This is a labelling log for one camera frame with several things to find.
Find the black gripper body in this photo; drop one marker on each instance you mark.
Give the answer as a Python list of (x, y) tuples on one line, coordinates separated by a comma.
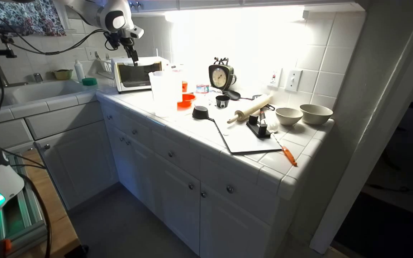
[(127, 42)]

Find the white toaster oven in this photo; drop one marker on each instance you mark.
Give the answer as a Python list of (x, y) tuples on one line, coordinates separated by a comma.
[(134, 77)]

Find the translucent plastic jar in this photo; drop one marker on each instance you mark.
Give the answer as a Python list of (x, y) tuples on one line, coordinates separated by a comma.
[(165, 95)]

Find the small jar with blue label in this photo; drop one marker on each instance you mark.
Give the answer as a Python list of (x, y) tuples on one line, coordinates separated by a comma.
[(202, 90)]

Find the green round dish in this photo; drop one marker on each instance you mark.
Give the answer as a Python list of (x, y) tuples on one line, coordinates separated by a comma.
[(89, 82)]

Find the clear soap bottle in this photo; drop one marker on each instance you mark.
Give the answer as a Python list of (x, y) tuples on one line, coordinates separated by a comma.
[(79, 72)]

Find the red small cup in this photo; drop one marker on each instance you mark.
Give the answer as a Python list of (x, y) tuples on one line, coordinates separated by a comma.
[(186, 101)]

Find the yellow small bowl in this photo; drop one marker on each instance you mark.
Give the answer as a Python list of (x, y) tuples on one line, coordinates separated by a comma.
[(63, 75)]

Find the black kitchen scale with dial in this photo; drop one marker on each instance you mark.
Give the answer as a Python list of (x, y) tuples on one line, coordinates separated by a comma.
[(220, 77)]

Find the small black cup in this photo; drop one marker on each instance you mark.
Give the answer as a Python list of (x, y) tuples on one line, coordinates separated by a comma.
[(222, 101)]

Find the white sink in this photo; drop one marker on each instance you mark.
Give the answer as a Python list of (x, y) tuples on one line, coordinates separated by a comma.
[(28, 94)]

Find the under-cabinet strip light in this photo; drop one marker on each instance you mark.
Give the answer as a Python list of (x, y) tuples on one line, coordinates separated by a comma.
[(235, 15)]

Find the floral curtain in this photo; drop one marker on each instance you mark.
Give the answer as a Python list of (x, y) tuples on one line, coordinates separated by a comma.
[(20, 19)]

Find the white sink cabinet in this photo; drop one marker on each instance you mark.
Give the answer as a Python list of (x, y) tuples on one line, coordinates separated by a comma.
[(67, 158)]

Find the wooden rolling pin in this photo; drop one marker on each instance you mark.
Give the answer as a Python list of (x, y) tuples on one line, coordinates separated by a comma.
[(249, 110)]

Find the white cutting board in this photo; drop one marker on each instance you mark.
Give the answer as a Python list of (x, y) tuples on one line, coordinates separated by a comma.
[(249, 138)]

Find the white upper cabinets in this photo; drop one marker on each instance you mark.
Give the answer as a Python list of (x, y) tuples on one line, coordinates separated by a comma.
[(263, 4)]

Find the white base cabinet with knobs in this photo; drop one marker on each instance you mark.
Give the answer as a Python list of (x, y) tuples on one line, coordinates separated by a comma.
[(182, 191)]

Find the black stand with metal mill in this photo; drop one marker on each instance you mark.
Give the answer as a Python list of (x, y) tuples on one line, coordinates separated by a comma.
[(258, 128)]

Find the small grey ceramic bowl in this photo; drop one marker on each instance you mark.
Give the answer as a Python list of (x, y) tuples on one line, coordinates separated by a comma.
[(288, 115)]

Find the wooden robot cart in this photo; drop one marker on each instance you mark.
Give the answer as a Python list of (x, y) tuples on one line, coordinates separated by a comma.
[(57, 224)]

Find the large beige ceramic bowl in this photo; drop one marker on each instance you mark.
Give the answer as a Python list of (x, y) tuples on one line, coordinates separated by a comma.
[(315, 114)]

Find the white light switch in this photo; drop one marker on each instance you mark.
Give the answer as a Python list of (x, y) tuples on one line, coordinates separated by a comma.
[(274, 80)]

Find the white wall outlet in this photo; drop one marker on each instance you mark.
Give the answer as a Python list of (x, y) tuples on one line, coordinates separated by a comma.
[(292, 81)]

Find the teal striped robot mount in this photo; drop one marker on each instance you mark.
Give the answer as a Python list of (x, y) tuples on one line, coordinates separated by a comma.
[(10, 224)]

